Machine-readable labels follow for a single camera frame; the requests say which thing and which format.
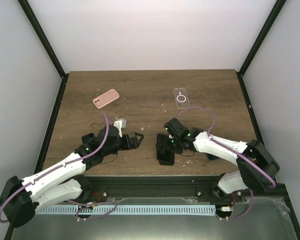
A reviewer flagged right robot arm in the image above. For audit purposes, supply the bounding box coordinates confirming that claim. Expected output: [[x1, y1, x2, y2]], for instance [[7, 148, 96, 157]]
[[155, 118, 280, 202]]

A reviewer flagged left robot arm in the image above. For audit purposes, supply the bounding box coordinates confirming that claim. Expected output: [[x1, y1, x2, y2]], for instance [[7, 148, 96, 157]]
[[0, 122, 144, 228]]

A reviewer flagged right black frame post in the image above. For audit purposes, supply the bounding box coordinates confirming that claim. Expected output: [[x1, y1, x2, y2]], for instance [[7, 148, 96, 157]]
[[238, 0, 288, 76]]

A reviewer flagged black phone case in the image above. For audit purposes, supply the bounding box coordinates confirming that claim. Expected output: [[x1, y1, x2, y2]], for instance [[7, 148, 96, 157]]
[[156, 133, 175, 166]]

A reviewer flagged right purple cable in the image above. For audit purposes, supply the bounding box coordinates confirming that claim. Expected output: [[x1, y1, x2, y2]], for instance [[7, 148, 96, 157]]
[[176, 106, 277, 221]]

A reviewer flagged purple cable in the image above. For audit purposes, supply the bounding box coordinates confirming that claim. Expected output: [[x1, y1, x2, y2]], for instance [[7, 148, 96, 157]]
[[176, 106, 277, 221], [0, 112, 111, 224]]

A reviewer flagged light blue cable duct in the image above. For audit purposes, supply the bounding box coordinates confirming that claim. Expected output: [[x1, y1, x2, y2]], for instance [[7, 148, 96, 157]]
[[39, 204, 216, 216]]

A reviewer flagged blue smartphone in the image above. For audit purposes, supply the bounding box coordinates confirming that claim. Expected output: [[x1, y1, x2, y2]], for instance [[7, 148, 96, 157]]
[[206, 153, 219, 161]]

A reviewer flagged pink phone case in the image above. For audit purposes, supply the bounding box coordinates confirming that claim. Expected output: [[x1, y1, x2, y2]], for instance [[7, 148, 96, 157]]
[[92, 89, 120, 109]]

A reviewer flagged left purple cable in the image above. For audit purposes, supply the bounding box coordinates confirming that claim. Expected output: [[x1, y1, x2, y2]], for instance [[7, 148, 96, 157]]
[[0, 112, 111, 224]]

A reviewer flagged clear magsafe phone case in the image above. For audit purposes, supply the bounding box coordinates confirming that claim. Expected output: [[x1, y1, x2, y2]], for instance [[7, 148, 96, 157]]
[[173, 87, 190, 110]]

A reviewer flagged black frame post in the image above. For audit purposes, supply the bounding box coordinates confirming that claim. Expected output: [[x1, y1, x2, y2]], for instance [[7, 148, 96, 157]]
[[238, 0, 288, 76], [16, 0, 66, 77]]

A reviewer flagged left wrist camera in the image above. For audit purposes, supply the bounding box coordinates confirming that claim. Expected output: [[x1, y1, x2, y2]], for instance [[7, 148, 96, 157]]
[[112, 118, 127, 138]]

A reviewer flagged left black frame post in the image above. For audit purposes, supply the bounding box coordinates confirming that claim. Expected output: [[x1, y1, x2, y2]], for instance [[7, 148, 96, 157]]
[[16, 0, 66, 77]]

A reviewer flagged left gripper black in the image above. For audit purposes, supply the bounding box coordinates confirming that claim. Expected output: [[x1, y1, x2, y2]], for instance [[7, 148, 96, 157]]
[[103, 132, 144, 157]]

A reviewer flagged black aluminium front rail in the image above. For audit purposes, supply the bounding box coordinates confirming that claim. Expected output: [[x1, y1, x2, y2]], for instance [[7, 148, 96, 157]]
[[72, 174, 231, 201]]

